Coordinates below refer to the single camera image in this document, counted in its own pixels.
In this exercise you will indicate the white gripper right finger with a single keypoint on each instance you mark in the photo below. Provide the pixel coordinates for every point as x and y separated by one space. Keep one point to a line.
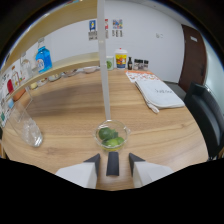
148 171

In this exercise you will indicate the blue wall poster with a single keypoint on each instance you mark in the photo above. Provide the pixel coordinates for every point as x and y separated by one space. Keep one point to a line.
92 25

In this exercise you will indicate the white frame wooden shelf rack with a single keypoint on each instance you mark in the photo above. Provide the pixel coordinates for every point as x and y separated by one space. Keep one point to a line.
101 50

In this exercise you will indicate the red wall poster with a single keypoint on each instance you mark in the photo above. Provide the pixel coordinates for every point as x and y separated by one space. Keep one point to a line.
106 24

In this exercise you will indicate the small dark bottle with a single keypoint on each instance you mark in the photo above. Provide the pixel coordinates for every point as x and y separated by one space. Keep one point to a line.
130 64

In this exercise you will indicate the spice jar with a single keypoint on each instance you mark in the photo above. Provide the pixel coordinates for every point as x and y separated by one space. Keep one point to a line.
146 65
140 64
136 64

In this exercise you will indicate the white bowl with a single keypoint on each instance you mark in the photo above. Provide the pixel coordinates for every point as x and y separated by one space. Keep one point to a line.
70 72
90 69

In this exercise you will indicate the black chair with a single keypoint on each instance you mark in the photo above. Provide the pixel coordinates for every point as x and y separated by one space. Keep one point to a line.
205 115

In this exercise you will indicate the blue liquid glass bottle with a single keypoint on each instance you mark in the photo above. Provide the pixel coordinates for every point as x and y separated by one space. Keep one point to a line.
43 60

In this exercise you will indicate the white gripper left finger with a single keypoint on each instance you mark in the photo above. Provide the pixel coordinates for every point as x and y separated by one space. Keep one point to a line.
81 173

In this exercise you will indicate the brown door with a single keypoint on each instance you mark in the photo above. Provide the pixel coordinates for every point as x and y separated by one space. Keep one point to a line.
193 56

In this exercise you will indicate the multicolour wall poster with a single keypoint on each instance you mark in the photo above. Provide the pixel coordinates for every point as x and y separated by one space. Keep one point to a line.
117 24

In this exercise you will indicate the white cup with green print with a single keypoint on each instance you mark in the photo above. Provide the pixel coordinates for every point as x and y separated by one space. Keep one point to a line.
110 63

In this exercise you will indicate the yellow jar with white lid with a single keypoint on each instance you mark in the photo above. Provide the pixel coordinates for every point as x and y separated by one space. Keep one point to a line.
121 60

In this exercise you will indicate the clear bottle with cork stopper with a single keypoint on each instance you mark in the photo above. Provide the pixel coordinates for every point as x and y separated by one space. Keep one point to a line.
15 78

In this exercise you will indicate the clear glass cup with ice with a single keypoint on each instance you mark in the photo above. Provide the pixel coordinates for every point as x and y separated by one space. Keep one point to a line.
28 130

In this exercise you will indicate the white tote bag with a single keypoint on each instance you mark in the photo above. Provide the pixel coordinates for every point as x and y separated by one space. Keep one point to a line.
160 95

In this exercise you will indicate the orange printed paper sheet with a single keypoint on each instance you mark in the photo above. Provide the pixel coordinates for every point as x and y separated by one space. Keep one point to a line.
141 76

